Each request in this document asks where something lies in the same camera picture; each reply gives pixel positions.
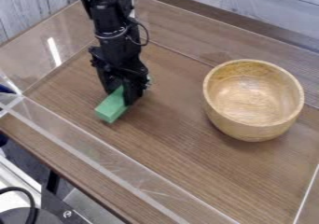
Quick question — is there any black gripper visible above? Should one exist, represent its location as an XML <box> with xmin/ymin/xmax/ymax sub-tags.
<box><xmin>88</xmin><ymin>35</ymin><xmax>148</xmax><ymax>105</ymax></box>

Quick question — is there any green rectangular block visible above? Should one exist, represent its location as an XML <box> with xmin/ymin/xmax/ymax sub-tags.
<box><xmin>93</xmin><ymin>77</ymin><xmax>152</xmax><ymax>125</ymax></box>

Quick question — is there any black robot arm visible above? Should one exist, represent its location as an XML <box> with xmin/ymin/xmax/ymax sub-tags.
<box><xmin>80</xmin><ymin>0</ymin><xmax>149</xmax><ymax>105</ymax></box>

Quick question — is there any light wooden bowl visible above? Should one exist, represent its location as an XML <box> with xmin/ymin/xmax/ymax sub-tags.
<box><xmin>202</xmin><ymin>59</ymin><xmax>305</xmax><ymax>142</ymax></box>

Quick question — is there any black table leg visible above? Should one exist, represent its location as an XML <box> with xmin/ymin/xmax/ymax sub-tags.
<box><xmin>46</xmin><ymin>171</ymin><xmax>59</xmax><ymax>194</ymax></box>

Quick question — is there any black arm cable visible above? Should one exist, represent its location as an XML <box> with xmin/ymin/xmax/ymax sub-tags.
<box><xmin>125</xmin><ymin>17</ymin><xmax>150</xmax><ymax>47</ymax></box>

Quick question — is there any clear acrylic corner bracket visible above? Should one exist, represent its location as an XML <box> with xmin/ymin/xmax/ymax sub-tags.
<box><xmin>129</xmin><ymin>0</ymin><xmax>136</xmax><ymax>19</ymax></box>

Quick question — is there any clear acrylic barrier wall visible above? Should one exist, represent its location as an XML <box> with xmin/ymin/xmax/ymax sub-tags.
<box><xmin>0</xmin><ymin>0</ymin><xmax>319</xmax><ymax>224</ymax></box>

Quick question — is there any black cable loop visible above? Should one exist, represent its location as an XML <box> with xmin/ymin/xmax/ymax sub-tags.
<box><xmin>0</xmin><ymin>186</ymin><xmax>37</xmax><ymax>224</ymax></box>

